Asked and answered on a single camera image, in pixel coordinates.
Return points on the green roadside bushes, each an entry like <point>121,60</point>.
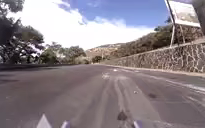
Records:
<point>61,55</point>

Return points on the group of dark green trees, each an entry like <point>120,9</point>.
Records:
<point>13,40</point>

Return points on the grey asphalt road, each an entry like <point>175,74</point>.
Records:
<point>73,96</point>

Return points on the pale signboard on posts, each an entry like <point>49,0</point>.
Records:
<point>186,14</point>

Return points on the rough stone retaining wall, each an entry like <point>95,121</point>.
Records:
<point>186,58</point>

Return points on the dry scrub hillside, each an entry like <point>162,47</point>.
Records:
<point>103,51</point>

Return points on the robot's own part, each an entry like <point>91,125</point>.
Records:
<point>65,125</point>
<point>137,124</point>

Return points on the pale roadside kerb strip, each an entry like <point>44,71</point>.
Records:
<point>176,72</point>

